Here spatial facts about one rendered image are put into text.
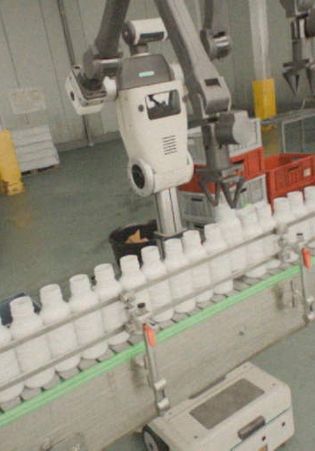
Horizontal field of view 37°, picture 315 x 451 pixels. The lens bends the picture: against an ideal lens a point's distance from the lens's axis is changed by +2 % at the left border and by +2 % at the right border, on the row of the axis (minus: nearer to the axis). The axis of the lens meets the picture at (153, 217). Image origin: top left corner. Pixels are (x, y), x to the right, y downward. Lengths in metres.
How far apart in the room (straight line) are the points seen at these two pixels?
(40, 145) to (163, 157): 8.93
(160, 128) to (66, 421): 1.04
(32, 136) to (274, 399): 9.05
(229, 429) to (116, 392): 0.97
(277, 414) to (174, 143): 1.14
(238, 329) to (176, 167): 0.75
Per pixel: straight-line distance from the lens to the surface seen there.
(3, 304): 1.52
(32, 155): 10.48
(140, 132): 1.63
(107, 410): 1.01
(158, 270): 1.00
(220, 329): 1.11
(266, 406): 2.01
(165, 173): 1.68
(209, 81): 1.09
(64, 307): 0.92
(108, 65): 1.49
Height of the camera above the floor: 1.51
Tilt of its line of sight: 16 degrees down
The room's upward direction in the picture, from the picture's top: 10 degrees counter-clockwise
